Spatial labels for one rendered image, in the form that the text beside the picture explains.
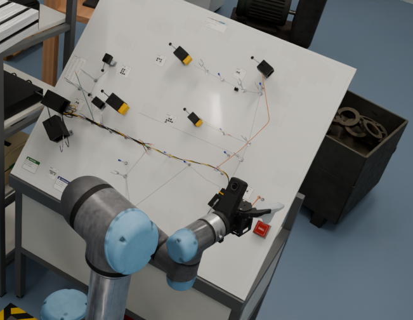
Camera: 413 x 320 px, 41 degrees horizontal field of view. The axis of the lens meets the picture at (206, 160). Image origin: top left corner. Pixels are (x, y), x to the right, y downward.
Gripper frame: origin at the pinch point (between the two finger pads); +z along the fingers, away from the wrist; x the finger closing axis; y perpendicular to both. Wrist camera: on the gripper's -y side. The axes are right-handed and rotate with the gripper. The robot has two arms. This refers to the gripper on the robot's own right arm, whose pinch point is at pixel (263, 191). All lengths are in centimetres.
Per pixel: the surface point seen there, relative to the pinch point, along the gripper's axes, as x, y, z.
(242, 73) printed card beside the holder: -60, 0, 64
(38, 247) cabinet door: -119, 96, 0
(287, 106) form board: -37, 7, 67
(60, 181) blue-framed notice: -104, 52, 4
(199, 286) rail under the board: -33, 71, 18
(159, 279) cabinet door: -54, 82, 17
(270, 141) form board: -36, 19, 57
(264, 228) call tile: -20, 45, 38
